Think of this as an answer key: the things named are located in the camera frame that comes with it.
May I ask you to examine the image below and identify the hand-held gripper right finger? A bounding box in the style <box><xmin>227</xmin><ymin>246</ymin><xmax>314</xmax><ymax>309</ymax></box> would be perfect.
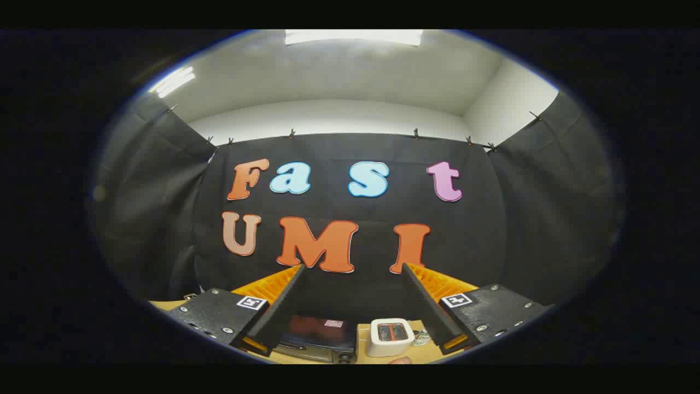
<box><xmin>402</xmin><ymin>263</ymin><xmax>550</xmax><ymax>357</ymax></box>

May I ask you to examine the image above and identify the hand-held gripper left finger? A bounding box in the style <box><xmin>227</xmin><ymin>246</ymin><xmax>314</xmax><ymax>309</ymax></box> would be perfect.
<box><xmin>166</xmin><ymin>264</ymin><xmax>306</xmax><ymax>357</ymax></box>

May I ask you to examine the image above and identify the black toaster oven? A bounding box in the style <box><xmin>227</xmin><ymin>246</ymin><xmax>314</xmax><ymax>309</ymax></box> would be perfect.
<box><xmin>273</xmin><ymin>315</ymin><xmax>359</xmax><ymax>364</ymax></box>

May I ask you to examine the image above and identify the white pop-up toaster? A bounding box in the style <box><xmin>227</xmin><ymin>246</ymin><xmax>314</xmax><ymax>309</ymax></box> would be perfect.
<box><xmin>365</xmin><ymin>318</ymin><xmax>415</xmax><ymax>357</ymax></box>

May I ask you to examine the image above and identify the row of small cloth clips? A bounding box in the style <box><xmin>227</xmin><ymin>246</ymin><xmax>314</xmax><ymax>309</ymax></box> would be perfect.
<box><xmin>167</xmin><ymin>104</ymin><xmax>542</xmax><ymax>154</ymax></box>

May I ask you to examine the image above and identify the narrow ceiling light panel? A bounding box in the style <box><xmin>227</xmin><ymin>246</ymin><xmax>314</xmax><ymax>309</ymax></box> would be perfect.
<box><xmin>149</xmin><ymin>66</ymin><xmax>196</xmax><ymax>99</ymax></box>

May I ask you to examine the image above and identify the wide ceiling light panel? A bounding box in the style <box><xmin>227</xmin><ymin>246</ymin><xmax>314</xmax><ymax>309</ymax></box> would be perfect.
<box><xmin>284</xmin><ymin>30</ymin><xmax>423</xmax><ymax>45</ymax></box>

